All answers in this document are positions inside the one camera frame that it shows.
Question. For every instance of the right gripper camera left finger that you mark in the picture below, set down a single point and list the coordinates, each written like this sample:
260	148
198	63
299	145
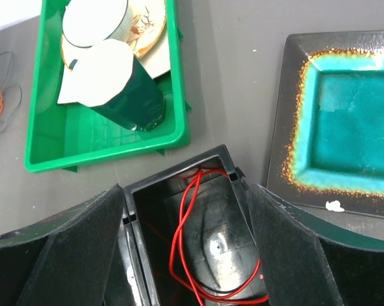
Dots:
64	259

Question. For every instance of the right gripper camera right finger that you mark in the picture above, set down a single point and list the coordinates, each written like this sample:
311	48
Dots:
309	261

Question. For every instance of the teal square glazed plate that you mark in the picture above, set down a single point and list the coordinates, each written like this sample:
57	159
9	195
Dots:
328	139

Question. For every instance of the black three-compartment tray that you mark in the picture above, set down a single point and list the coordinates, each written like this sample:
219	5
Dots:
185	238

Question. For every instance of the green plastic bin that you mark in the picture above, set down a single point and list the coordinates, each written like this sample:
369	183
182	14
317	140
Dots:
72	135

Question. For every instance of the dark green mug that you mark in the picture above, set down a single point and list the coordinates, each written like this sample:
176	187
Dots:
108	79

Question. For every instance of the white square plate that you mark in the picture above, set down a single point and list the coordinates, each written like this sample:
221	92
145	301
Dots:
155	60

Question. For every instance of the round tan plate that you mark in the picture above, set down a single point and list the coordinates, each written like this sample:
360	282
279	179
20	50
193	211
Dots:
149	20

